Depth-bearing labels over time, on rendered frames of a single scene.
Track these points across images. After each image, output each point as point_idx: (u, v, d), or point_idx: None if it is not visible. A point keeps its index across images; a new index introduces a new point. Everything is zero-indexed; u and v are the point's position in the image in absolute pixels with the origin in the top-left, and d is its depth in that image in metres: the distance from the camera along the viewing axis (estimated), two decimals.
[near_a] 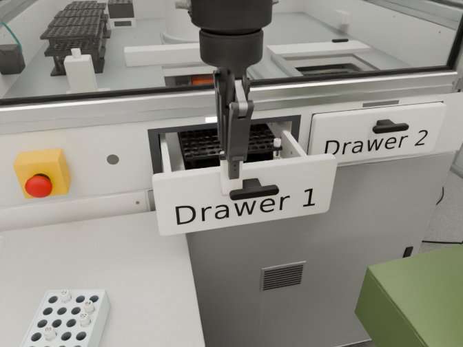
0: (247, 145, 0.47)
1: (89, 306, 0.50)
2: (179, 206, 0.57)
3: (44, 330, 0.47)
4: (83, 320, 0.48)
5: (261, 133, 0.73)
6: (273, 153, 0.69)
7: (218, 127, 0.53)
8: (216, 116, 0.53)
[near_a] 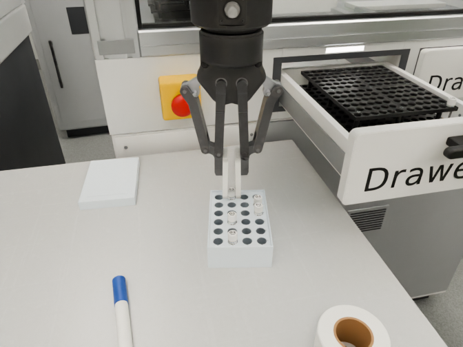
0: None
1: (260, 198, 0.54)
2: (374, 168, 0.48)
3: (229, 214, 0.51)
4: (260, 208, 0.52)
5: (419, 94, 0.64)
6: (444, 116, 0.60)
7: (207, 139, 0.50)
8: (196, 133, 0.49)
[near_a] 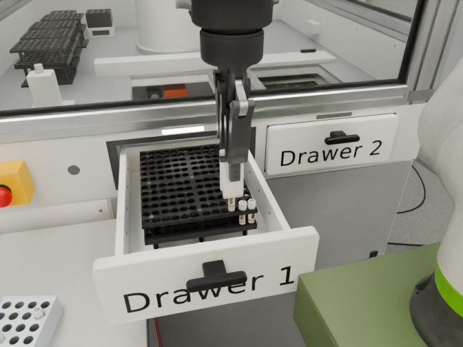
0: (248, 146, 0.47)
1: (38, 312, 0.53)
2: (128, 294, 0.47)
3: None
4: None
5: None
6: (248, 216, 0.59)
7: (218, 125, 0.53)
8: (216, 115, 0.54)
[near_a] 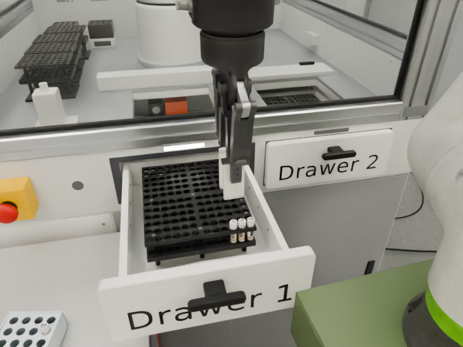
0: (251, 148, 0.46)
1: (44, 328, 0.55)
2: (131, 312, 0.49)
3: None
4: (230, 223, 0.59)
5: (235, 205, 0.65)
6: (247, 233, 0.61)
7: (217, 124, 0.53)
8: (215, 113, 0.54)
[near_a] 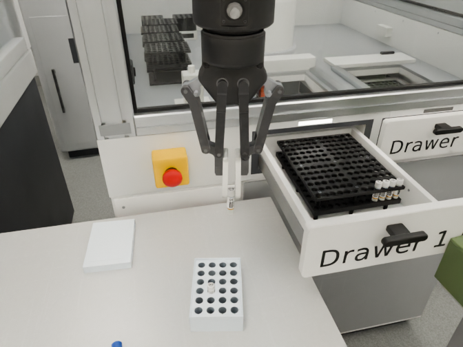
0: None
1: (233, 191, 0.55)
2: (326, 250, 0.59)
3: (208, 285, 0.61)
4: (384, 182, 0.68)
5: (375, 169, 0.74)
6: (394, 193, 0.70)
7: (207, 139, 0.50)
8: (197, 132, 0.49)
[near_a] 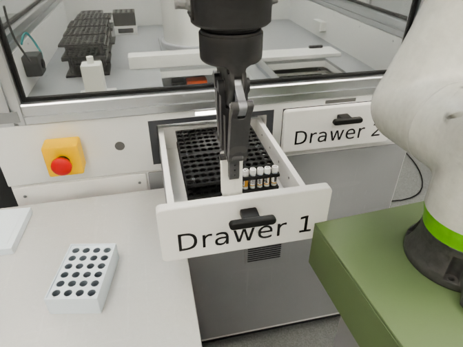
0: (247, 145, 0.47)
1: (242, 169, 0.69)
2: (181, 234, 0.60)
3: None
4: (258, 169, 0.69)
5: (260, 158, 0.76)
6: (271, 180, 0.72)
7: (218, 127, 0.53)
8: (216, 116, 0.53)
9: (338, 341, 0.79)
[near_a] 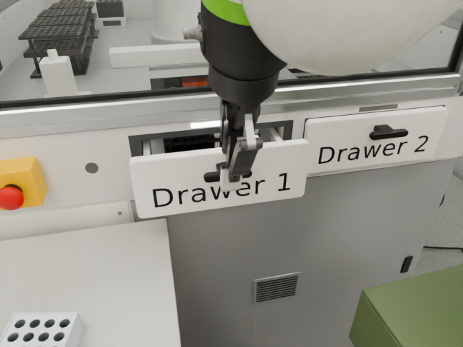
0: (251, 166, 0.46)
1: None
2: (156, 188, 0.59)
3: None
4: None
5: None
6: None
7: (221, 130, 0.51)
8: (220, 118, 0.51)
9: None
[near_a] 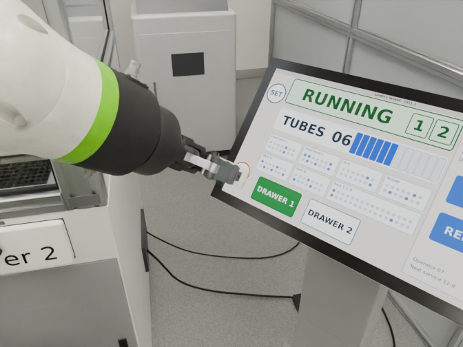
0: None
1: None
2: None
3: None
4: None
5: None
6: None
7: None
8: (233, 164, 0.46)
9: None
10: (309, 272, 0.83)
